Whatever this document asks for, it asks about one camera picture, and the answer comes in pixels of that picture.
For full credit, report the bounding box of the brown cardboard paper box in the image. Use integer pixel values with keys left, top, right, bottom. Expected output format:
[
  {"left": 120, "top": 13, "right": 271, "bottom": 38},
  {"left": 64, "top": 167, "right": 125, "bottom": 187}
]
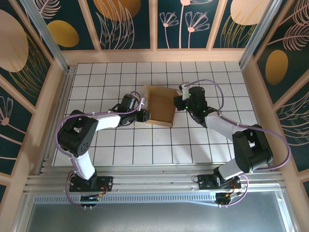
[{"left": 140, "top": 84, "right": 183, "bottom": 128}]

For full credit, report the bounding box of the grey sheet metal panel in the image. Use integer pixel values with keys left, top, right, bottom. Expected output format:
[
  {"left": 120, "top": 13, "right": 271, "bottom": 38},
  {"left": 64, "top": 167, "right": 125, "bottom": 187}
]
[{"left": 11, "top": 190, "right": 298, "bottom": 232}]

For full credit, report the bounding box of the aluminium front rail frame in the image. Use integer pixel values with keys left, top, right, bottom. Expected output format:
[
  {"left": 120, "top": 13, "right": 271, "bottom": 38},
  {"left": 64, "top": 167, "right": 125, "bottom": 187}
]
[{"left": 23, "top": 163, "right": 286, "bottom": 194}]

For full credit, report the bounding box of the aluminium side rail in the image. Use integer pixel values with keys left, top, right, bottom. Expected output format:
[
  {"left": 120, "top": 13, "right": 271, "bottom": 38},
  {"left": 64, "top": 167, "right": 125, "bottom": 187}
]
[{"left": 38, "top": 64, "right": 78, "bottom": 175}]

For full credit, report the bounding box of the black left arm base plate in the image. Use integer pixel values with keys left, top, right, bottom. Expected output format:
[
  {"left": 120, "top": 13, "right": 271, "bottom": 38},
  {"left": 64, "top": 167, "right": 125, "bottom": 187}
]
[{"left": 69, "top": 175, "right": 114, "bottom": 193}]

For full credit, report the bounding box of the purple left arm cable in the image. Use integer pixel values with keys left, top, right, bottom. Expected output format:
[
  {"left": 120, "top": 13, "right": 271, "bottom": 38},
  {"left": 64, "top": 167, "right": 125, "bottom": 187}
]
[{"left": 55, "top": 91, "right": 145, "bottom": 210}]

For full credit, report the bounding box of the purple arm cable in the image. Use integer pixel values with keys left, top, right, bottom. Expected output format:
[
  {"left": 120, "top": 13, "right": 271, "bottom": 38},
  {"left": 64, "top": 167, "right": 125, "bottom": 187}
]
[
  {"left": 187, "top": 79, "right": 292, "bottom": 208},
  {"left": 55, "top": 91, "right": 145, "bottom": 210}
]

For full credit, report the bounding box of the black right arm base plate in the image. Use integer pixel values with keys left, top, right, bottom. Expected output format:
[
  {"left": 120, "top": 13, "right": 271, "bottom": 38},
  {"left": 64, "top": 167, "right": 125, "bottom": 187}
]
[{"left": 197, "top": 174, "right": 242, "bottom": 191}]

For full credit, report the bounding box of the slotted grey cable duct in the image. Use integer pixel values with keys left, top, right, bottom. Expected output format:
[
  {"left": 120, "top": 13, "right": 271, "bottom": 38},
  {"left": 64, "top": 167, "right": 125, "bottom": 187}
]
[{"left": 33, "top": 193, "right": 218, "bottom": 206}]

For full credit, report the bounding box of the aluminium corner post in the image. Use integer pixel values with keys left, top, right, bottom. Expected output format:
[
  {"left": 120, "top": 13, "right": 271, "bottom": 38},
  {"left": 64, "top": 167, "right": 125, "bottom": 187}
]
[
  {"left": 238, "top": 0, "right": 283, "bottom": 71},
  {"left": 20, "top": 0, "right": 71, "bottom": 73}
]

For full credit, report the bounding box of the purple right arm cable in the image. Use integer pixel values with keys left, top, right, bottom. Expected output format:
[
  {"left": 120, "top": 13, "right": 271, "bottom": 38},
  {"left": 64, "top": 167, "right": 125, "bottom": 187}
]
[{"left": 187, "top": 79, "right": 292, "bottom": 208}]

